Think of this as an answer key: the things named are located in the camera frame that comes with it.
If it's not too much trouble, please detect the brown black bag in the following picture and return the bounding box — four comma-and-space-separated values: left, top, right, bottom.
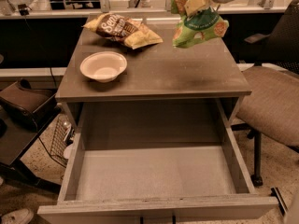
0, 78, 57, 130

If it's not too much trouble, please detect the green rice chip bag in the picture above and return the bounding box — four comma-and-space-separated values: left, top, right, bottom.
171, 0, 229, 49

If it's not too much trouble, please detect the white sneaker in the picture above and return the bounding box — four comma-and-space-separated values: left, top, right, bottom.
0, 208, 34, 224

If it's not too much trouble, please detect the black side table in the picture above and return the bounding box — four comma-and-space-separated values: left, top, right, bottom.
0, 106, 61, 194

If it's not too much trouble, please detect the brown yellow chip bag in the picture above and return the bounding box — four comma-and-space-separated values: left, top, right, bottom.
83, 13, 163, 49

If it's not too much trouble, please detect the open grey top drawer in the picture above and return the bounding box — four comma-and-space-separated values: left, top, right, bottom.
38, 99, 277, 224

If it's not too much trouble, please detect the white paper bowl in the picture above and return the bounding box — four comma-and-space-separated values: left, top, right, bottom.
80, 51, 127, 83

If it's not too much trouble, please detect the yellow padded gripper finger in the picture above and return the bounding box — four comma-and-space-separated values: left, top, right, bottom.
184, 0, 209, 16

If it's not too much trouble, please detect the office chair with tan seat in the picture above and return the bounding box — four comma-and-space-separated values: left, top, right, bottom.
237, 0, 299, 187

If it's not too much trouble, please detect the black wire basket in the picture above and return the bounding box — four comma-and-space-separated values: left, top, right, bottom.
50, 116, 74, 167

